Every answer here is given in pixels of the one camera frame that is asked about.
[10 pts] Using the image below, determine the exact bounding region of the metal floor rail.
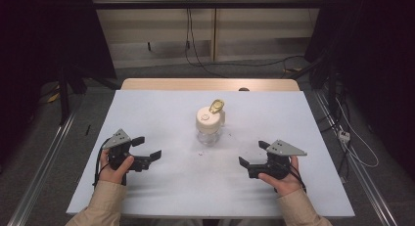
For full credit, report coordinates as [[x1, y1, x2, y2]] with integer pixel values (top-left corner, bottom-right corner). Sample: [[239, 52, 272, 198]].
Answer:
[[6, 95, 84, 226], [312, 88, 399, 226]]

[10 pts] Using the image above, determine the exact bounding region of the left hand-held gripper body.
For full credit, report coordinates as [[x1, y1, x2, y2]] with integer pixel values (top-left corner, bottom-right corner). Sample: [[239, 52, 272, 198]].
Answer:
[[102, 128, 153, 173]]

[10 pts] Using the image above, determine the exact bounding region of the white table mat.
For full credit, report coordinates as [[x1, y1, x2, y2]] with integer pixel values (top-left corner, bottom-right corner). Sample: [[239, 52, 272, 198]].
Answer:
[[66, 89, 356, 219]]

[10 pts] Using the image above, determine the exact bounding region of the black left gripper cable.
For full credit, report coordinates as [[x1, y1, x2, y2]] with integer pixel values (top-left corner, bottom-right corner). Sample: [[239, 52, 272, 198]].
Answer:
[[92, 137, 113, 188]]

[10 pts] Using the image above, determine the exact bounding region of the white wall conduit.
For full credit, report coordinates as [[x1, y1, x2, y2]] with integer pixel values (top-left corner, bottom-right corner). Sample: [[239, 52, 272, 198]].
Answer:
[[209, 0, 219, 63]]

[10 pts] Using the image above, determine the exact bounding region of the black power cable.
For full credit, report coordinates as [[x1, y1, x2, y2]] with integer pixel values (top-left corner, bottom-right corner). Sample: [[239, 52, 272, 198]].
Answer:
[[184, 0, 229, 78], [187, 0, 306, 68]]

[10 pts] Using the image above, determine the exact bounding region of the black metal stand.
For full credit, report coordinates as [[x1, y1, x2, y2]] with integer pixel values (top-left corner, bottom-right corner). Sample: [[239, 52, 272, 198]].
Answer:
[[57, 64, 88, 126]]

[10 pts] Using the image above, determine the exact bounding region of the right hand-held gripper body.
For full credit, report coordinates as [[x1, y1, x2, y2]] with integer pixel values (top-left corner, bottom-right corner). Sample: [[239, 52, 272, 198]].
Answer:
[[248, 139, 308, 181]]

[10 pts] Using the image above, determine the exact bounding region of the white power strip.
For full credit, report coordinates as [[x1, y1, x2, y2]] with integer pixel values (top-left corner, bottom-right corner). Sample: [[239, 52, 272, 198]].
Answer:
[[338, 129, 352, 144]]

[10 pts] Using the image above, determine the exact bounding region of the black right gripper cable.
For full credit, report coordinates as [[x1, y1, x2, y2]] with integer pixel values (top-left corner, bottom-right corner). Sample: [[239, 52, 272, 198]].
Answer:
[[288, 163, 308, 194]]

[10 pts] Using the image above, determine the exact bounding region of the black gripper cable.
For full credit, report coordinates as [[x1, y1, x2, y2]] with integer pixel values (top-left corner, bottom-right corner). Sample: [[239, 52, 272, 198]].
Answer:
[[288, 163, 308, 194], [92, 137, 113, 188]]

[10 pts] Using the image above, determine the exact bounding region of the glass jar with cream lid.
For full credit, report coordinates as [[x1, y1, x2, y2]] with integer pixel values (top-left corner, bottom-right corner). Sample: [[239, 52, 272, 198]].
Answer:
[[195, 99, 227, 146]]

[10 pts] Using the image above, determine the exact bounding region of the white floor cable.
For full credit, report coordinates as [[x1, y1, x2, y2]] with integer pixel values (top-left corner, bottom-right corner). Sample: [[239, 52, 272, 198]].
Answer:
[[335, 98, 381, 169]]

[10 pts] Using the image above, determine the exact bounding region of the person's right hand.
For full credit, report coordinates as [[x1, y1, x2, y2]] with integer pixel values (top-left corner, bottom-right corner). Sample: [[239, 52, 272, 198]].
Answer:
[[257, 156, 302, 198]]

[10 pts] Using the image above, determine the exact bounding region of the black horizontal bar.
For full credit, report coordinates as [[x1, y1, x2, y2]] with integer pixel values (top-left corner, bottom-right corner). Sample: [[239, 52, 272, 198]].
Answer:
[[92, 0, 327, 11]]

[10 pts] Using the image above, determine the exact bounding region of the person's left hand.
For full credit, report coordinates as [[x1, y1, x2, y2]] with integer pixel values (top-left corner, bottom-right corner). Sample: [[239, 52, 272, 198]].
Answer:
[[98, 150, 135, 185]]

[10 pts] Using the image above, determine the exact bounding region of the dark curtain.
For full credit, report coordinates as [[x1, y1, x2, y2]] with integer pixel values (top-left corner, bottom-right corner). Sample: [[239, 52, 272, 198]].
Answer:
[[0, 0, 117, 161], [304, 0, 415, 178]]

